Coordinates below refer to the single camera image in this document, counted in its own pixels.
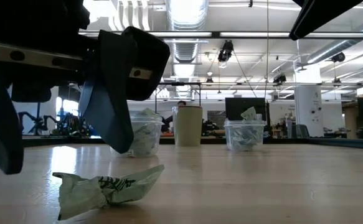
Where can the tan paper cup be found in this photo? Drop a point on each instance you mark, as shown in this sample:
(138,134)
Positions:
(188,127)

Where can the black monitor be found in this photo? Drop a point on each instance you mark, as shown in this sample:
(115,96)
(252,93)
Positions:
(235,107)

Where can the tan wooden cabinet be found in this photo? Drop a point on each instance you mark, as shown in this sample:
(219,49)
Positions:
(350,116)

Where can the overhead crossbar with light strips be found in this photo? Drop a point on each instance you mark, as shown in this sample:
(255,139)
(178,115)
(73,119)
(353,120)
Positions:
(215,34)

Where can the black ceiling spotlight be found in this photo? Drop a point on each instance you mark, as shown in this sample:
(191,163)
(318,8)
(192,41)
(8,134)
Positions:
(338,57)
(280,78)

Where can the person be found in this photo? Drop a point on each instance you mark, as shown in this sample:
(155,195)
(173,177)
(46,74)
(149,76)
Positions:
(168,119)

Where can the black background rig frame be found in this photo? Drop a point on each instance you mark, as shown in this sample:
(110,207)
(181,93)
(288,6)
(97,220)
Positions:
(178,83)
(38,118)

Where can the small white bottle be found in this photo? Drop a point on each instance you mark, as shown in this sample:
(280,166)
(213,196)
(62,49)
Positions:
(259,117)

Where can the small hanging ceiling lamp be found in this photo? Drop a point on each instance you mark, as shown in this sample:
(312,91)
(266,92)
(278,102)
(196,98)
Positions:
(209,80)

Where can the white building column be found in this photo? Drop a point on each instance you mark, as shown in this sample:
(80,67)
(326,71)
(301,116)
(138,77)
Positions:
(309,109)

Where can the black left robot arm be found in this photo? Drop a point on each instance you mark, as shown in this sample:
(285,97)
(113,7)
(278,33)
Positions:
(28,12)

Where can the black aluminium table frame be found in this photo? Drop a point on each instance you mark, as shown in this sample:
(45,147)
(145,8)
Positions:
(59,140)

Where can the black overhead camera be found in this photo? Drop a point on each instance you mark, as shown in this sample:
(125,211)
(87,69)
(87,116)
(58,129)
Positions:
(226,49)

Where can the silver ventilation duct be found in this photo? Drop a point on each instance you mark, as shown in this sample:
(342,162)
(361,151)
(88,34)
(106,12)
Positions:
(185,46)

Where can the clear plastic container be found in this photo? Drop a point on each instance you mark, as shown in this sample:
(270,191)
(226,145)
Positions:
(147,137)
(244,137)

